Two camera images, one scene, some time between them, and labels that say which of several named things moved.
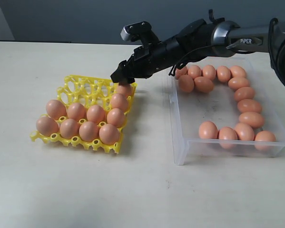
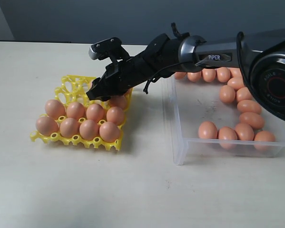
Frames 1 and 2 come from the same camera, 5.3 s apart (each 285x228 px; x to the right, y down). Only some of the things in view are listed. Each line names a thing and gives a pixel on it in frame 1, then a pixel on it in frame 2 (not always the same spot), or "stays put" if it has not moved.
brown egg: x=203 y=84 -> x=227 y=94
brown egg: x=208 y=130 stays put
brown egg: x=89 y=131 stays put
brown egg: x=118 y=100 stays put
